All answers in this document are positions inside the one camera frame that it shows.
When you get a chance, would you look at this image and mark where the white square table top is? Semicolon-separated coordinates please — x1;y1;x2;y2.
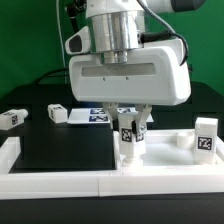
113;129;224;170

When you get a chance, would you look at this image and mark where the white marker sheet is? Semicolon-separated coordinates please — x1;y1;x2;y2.
68;107;154;124

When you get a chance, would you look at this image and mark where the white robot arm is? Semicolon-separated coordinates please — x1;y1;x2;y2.
66;0;206;135

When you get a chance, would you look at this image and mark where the white U-shaped fence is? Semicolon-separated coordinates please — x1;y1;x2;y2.
0;137;224;200

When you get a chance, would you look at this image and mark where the white hanging cable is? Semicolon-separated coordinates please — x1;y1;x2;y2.
55;0;68;68

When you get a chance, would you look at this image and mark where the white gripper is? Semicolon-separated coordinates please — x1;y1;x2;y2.
69;39;191;134

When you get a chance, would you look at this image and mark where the black cable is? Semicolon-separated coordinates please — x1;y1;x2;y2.
31;67;71;86

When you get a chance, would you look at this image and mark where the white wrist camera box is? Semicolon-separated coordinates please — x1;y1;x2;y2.
65;26;91;55

